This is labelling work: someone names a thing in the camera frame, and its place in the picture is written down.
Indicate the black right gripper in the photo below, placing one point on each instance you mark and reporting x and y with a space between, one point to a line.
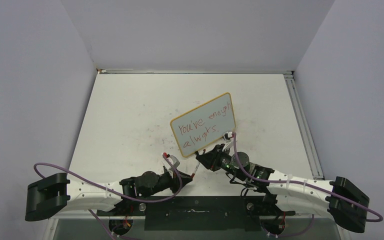
208 159

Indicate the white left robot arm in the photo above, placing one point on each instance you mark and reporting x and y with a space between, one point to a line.
57 193

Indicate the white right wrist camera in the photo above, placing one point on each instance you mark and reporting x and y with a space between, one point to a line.
228 136

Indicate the yellow framed whiteboard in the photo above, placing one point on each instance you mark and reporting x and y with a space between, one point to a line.
200 127

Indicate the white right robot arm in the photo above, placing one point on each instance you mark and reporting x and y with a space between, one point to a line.
339 200

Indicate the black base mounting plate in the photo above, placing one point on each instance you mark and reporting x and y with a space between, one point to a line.
203 213

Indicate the aluminium rail right side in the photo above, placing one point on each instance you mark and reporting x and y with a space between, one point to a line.
305 132

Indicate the aluminium rail back edge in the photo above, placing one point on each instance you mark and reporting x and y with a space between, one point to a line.
152 71

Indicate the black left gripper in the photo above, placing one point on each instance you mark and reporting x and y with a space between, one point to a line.
173 186

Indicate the white whiteboard marker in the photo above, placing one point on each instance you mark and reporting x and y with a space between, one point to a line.
195 170

